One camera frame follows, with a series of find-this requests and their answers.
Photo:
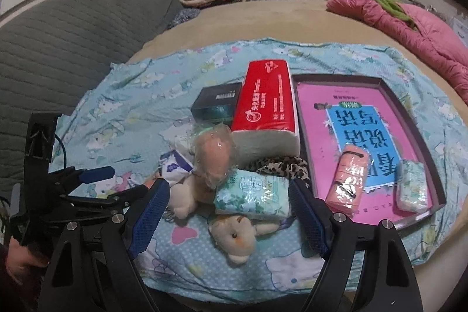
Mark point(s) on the grey quilted cover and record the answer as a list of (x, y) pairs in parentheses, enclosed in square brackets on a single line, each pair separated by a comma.
[(73, 41)]

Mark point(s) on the red tissue pack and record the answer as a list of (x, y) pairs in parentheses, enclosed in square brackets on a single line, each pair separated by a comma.
[(263, 103)]

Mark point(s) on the pink towel roll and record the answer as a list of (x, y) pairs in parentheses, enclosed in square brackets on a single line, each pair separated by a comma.
[(347, 180)]

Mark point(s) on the pink quilt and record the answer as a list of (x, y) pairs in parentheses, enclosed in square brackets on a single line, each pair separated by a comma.
[(420, 30)]

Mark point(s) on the dark tray with pink book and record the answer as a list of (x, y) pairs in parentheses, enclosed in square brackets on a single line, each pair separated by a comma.
[(425, 165)]

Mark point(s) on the dark floral cloth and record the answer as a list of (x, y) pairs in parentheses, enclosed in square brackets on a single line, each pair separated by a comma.
[(182, 16)]

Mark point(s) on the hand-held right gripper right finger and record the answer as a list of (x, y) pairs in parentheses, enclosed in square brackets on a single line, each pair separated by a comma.
[(307, 213)]

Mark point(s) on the cream plush bear purple dress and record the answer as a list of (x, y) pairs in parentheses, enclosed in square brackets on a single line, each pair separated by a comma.
[(234, 239)]

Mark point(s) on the white blue packet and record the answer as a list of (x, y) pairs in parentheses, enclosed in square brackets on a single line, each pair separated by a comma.
[(173, 167)]

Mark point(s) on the black rectangular box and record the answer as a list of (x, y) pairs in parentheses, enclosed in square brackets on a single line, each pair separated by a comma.
[(215, 102)]

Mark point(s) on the small floral tissue pack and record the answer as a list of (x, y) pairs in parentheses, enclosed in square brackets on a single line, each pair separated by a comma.
[(413, 187)]

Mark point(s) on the light blue printed blanket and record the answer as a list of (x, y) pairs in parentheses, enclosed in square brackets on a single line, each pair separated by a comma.
[(146, 96)]

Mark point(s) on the green floral tissue pack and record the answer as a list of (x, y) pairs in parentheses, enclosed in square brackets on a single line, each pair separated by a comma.
[(252, 195)]

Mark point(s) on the leopard print scrunchie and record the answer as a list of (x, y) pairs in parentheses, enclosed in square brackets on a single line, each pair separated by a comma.
[(278, 165)]

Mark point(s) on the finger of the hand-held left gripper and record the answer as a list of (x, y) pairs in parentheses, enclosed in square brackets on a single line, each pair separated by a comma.
[(98, 174), (124, 195)]

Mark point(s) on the beige bed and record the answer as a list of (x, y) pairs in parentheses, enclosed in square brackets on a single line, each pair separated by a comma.
[(274, 19)]

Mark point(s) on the person's left hand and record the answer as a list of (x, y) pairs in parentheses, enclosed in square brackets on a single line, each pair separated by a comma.
[(22, 261)]

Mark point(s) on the peach towel in clear plastic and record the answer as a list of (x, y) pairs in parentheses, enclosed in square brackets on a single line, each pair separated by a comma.
[(214, 158)]

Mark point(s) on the pink book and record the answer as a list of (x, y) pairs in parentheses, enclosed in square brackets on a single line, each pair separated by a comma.
[(318, 136)]

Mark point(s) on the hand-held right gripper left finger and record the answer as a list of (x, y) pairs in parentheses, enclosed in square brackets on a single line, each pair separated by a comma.
[(150, 220)]

